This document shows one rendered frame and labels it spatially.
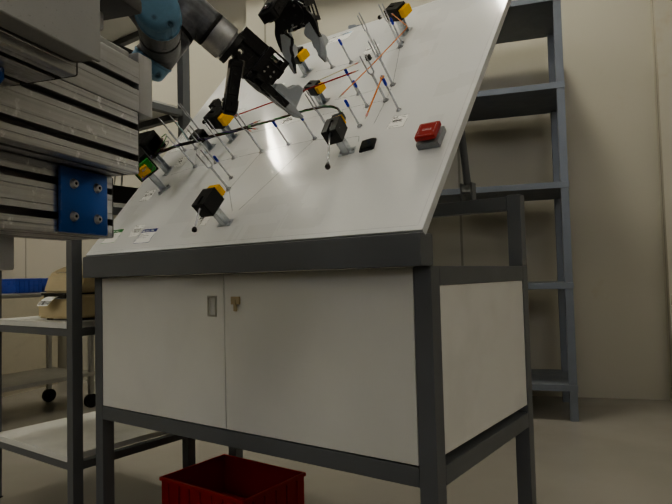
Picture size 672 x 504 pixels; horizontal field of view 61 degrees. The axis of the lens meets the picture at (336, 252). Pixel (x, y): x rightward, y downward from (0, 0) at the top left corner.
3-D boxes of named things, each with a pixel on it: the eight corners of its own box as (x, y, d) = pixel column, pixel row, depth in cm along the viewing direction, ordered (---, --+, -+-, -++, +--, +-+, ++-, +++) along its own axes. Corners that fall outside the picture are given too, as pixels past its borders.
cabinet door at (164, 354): (225, 429, 147) (222, 274, 148) (102, 405, 179) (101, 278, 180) (230, 427, 148) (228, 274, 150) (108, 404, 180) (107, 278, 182)
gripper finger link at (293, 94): (319, 101, 124) (286, 72, 121) (302, 122, 125) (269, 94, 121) (315, 100, 127) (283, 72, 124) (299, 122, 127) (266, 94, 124)
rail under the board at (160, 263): (421, 265, 110) (419, 232, 111) (82, 278, 180) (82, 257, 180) (433, 265, 115) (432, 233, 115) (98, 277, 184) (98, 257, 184)
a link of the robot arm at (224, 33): (202, 44, 114) (199, 47, 122) (221, 60, 116) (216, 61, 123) (225, 13, 114) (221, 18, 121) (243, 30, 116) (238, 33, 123)
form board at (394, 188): (89, 259, 182) (85, 255, 181) (235, 71, 238) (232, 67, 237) (425, 235, 113) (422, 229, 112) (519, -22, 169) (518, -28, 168)
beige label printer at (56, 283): (73, 321, 189) (73, 261, 189) (36, 320, 200) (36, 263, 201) (148, 314, 214) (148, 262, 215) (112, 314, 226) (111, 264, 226)
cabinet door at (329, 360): (416, 467, 114) (410, 267, 116) (224, 429, 146) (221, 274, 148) (422, 463, 116) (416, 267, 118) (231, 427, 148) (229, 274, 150)
